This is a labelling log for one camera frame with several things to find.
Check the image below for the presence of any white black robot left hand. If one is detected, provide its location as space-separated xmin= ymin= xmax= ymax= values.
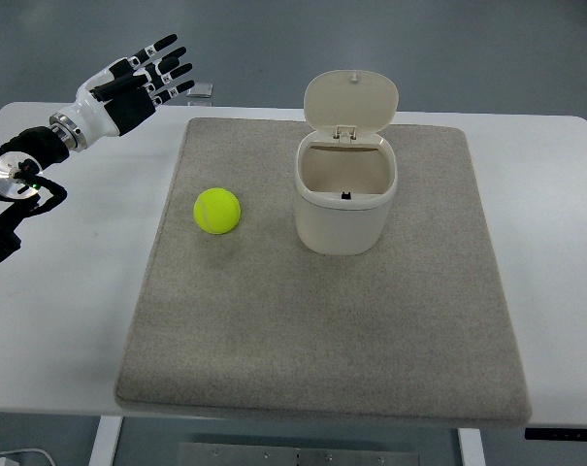
xmin=49 ymin=34 xmax=194 ymax=151

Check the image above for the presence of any yellow tennis ball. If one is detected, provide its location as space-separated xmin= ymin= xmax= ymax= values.
xmin=193 ymin=187 xmax=242 ymax=235

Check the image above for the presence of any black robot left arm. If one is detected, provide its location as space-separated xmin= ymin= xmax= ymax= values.
xmin=0 ymin=123 xmax=77 ymax=263

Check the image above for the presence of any cream lidded bin box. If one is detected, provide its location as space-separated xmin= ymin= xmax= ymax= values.
xmin=294 ymin=70 xmax=399 ymax=255

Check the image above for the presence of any small clear acrylic block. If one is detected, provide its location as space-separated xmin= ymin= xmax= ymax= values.
xmin=186 ymin=82 xmax=213 ymax=99

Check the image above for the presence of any beige fabric mat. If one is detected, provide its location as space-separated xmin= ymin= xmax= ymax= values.
xmin=114 ymin=117 xmax=532 ymax=427

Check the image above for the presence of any white left table leg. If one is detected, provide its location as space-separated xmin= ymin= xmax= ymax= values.
xmin=88 ymin=416 xmax=123 ymax=466

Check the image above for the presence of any white table leg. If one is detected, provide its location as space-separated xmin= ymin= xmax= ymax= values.
xmin=88 ymin=416 xmax=123 ymax=466
xmin=458 ymin=428 xmax=486 ymax=466

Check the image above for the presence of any white device on floor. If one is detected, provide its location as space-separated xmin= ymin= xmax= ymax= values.
xmin=0 ymin=448 xmax=56 ymax=466

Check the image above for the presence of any white right table leg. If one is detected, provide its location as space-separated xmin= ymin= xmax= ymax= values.
xmin=458 ymin=428 xmax=486 ymax=466

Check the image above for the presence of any black desk control panel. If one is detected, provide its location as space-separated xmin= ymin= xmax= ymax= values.
xmin=524 ymin=427 xmax=587 ymax=442

